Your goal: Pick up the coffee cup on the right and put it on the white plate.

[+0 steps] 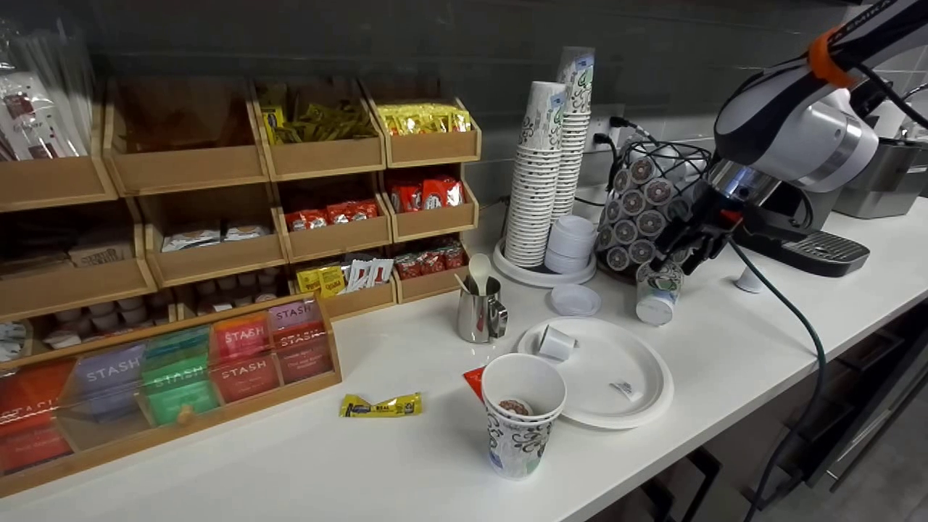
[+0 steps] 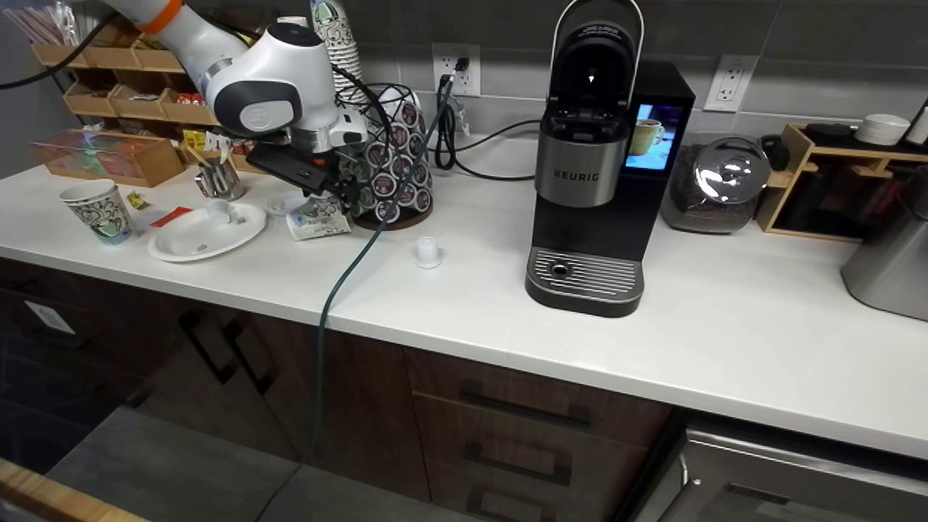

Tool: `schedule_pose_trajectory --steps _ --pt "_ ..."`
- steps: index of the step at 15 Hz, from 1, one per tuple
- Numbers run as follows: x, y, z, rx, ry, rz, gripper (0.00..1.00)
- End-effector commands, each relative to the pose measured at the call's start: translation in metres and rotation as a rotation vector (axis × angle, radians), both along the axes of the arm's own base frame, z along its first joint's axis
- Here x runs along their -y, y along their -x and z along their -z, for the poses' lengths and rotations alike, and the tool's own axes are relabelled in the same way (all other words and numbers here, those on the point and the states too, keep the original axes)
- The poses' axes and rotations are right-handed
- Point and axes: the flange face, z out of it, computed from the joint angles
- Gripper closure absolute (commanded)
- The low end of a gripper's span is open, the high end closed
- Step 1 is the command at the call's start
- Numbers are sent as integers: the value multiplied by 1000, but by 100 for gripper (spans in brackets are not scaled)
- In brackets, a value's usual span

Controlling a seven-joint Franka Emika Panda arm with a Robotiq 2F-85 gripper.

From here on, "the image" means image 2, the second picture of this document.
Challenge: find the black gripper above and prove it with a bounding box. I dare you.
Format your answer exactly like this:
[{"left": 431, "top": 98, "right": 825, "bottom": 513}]
[{"left": 244, "top": 142, "right": 361, "bottom": 221}]

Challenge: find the small white creamer cup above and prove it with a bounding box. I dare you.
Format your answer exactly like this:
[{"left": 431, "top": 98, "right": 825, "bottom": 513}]
[{"left": 199, "top": 197, "right": 241, "bottom": 229}]

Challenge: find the stainless steel stirrer cup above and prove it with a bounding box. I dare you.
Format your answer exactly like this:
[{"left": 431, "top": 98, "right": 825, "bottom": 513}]
[{"left": 190, "top": 142, "right": 248, "bottom": 202}]

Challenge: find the white round plate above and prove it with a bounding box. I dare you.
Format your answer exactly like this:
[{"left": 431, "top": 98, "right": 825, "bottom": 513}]
[{"left": 145, "top": 197, "right": 268, "bottom": 268}]

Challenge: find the black Keurig coffee machine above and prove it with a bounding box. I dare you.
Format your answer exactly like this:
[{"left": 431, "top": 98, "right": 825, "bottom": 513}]
[{"left": 521, "top": 0, "right": 699, "bottom": 321}]

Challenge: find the small white pod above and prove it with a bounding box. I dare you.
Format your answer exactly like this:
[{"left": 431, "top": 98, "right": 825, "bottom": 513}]
[{"left": 412, "top": 234, "right": 447, "bottom": 273}]

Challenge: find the stack of paper cups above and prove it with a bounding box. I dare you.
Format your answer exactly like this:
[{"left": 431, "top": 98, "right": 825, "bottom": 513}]
[{"left": 307, "top": 0, "right": 364, "bottom": 86}]

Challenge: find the red packet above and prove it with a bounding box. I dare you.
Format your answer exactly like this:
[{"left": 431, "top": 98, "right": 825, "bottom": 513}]
[{"left": 148, "top": 202, "right": 197, "bottom": 233}]

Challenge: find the dark wooden cabinet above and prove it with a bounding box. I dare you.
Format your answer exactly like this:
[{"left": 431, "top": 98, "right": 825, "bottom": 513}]
[{"left": 0, "top": 253, "right": 682, "bottom": 522}]

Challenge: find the snack box tray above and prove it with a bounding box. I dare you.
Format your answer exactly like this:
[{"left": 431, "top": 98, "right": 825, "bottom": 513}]
[{"left": 26, "top": 126, "right": 189, "bottom": 191}]

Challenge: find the wooden shelf organizer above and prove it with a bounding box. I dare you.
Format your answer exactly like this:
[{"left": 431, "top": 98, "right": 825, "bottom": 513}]
[{"left": 28, "top": 7, "right": 255, "bottom": 159}]

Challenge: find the wooden bar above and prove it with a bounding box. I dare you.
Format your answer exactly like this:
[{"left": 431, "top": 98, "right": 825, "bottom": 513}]
[{"left": 0, "top": 455, "right": 151, "bottom": 522}]

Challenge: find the wooden rack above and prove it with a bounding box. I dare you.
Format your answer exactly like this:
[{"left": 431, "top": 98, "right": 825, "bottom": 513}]
[{"left": 753, "top": 123, "right": 928, "bottom": 242}]

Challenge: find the steel dishwasher front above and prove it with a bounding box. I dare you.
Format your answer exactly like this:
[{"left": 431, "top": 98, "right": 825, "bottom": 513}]
[{"left": 628, "top": 408, "right": 928, "bottom": 522}]

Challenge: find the white round container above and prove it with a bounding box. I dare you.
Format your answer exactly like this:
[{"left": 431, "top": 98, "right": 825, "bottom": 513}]
[{"left": 853, "top": 110, "right": 914, "bottom": 150}]

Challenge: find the steel appliance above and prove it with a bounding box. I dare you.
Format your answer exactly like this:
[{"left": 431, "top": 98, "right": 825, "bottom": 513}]
[{"left": 838, "top": 171, "right": 928, "bottom": 326}]

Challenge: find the wire coffee pod carousel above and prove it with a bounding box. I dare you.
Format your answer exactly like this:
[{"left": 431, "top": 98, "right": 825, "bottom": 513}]
[{"left": 329, "top": 82, "right": 438, "bottom": 233}]

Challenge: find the teal cable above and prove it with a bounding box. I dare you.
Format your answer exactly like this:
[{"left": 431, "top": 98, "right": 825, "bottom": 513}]
[{"left": 305, "top": 218, "right": 390, "bottom": 474}]

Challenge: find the black power cable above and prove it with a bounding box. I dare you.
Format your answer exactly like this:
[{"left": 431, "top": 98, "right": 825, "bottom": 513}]
[{"left": 429, "top": 69, "right": 544, "bottom": 186}]

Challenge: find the black cabinet door handle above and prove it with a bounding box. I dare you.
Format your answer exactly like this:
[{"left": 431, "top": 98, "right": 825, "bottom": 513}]
[
  {"left": 175, "top": 307, "right": 241, "bottom": 389},
  {"left": 220, "top": 316, "right": 278, "bottom": 398}
]

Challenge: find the white wall outlet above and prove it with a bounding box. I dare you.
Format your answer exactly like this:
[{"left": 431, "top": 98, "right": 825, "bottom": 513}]
[
  {"left": 700, "top": 53, "right": 760, "bottom": 117},
  {"left": 429, "top": 41, "right": 484, "bottom": 102}
]

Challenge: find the orange cable strap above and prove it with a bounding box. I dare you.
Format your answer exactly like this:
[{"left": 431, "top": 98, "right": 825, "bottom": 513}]
[{"left": 135, "top": 0, "right": 189, "bottom": 43}]

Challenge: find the black drawer handle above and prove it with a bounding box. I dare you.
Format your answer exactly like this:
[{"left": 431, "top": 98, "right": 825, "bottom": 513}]
[
  {"left": 460, "top": 439, "right": 573, "bottom": 490},
  {"left": 454, "top": 381, "right": 593, "bottom": 434}
]

